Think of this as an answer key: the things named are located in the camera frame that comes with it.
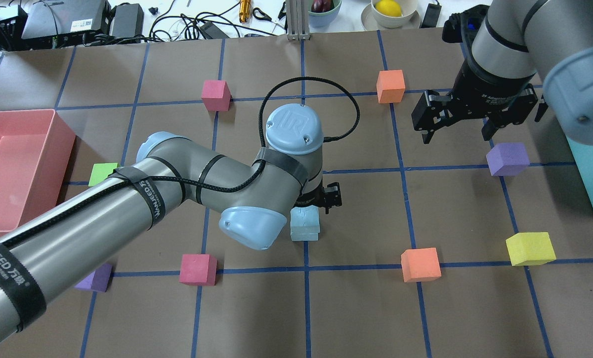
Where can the purple block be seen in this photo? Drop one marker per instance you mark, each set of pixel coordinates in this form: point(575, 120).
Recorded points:
point(98, 280)
point(507, 159)

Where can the aluminium frame post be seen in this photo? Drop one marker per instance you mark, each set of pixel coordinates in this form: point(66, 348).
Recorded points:
point(297, 20)

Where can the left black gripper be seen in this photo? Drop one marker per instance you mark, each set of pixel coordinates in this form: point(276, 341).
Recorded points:
point(330, 195)

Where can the pink block near left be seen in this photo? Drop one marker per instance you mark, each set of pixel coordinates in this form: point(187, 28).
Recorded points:
point(198, 270)

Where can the black power adapter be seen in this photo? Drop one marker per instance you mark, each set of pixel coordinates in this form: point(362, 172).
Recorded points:
point(432, 14)

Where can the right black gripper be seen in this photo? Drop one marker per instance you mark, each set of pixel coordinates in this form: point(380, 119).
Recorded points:
point(490, 85)

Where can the green bowl with fruit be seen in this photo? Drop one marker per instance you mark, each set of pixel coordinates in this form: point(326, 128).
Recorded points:
point(322, 12)

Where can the light blue block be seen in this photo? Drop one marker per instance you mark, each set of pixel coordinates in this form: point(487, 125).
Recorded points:
point(304, 237)
point(304, 221)

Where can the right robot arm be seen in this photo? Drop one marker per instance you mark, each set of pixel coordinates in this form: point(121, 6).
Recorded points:
point(517, 54)

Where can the pink block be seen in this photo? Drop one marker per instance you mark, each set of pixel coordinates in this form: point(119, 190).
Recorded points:
point(216, 95)
point(198, 270)

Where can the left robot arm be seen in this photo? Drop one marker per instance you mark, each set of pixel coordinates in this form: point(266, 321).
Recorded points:
point(42, 259)

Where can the orange block far right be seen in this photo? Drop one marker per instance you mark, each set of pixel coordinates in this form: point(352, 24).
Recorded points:
point(390, 86)

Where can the purple block left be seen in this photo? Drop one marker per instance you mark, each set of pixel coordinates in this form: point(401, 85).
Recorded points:
point(98, 280)

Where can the black scissors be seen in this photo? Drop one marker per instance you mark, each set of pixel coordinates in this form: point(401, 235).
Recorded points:
point(260, 15)

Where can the yellow lemon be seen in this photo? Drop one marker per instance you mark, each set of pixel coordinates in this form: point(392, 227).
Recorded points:
point(389, 8)

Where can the pink plastic bin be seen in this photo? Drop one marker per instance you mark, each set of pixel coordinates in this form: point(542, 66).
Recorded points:
point(35, 149)

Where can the bowl with lemon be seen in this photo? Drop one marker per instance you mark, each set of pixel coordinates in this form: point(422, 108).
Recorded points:
point(372, 20)

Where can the yellow handled tool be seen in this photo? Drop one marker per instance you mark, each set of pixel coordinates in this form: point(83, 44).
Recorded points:
point(245, 10)

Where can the pink block far left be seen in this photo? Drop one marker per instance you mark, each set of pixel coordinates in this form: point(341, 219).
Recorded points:
point(216, 95)

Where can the green block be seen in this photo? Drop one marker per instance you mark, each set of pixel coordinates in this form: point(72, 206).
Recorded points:
point(100, 172)

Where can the yellow block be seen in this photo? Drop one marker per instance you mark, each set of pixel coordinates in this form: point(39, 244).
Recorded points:
point(530, 249)

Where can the purple block right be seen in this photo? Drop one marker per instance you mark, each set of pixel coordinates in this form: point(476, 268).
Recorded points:
point(507, 159)

